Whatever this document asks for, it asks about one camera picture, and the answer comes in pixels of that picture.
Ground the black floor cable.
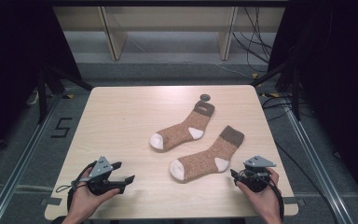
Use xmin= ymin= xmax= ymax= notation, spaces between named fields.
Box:
xmin=260 ymin=95 xmax=340 ymax=224

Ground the person's right hand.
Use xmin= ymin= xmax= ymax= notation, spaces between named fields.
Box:
xmin=236 ymin=167 xmax=282 ymax=217

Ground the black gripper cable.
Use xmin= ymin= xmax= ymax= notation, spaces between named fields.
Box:
xmin=55 ymin=161 xmax=98 ymax=213
xmin=262 ymin=175 xmax=285 ymax=222

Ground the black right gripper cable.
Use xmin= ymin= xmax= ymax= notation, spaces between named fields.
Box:
xmin=262 ymin=175 xmax=285 ymax=222

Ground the grey tape strip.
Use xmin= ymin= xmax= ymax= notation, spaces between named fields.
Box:
xmin=282 ymin=196 xmax=306 ymax=206

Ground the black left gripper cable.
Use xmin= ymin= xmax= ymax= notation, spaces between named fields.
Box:
xmin=55 ymin=161 xmax=98 ymax=213

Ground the brown white sock with label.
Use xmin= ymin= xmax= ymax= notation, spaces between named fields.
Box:
xmin=149 ymin=100 xmax=216 ymax=153

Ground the light wooden shelf unit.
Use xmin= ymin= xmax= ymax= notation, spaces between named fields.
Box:
xmin=53 ymin=6 xmax=285 ymax=62

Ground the metal floor rail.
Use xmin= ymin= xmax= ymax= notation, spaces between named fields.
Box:
xmin=281 ymin=98 xmax=352 ymax=224
xmin=0 ymin=92 xmax=65 ymax=224

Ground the person's left hand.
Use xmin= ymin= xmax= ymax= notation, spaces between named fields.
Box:
xmin=66 ymin=167 xmax=121 ymax=219

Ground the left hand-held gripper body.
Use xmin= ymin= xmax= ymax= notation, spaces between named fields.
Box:
xmin=79 ymin=155 xmax=126 ymax=197

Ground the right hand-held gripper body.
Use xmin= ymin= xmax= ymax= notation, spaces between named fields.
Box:
xmin=237 ymin=155 xmax=278 ymax=193

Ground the black curtain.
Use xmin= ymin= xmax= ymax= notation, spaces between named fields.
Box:
xmin=0 ymin=0 xmax=82 ymax=167
xmin=268 ymin=0 xmax=358 ymax=216

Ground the black metal stand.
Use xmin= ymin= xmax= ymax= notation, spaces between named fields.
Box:
xmin=36 ymin=64 xmax=95 ymax=125
xmin=250 ymin=46 xmax=303 ymax=122

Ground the bundle of black hanging cables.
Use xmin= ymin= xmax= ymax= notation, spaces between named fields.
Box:
xmin=231 ymin=7 xmax=273 ymax=75

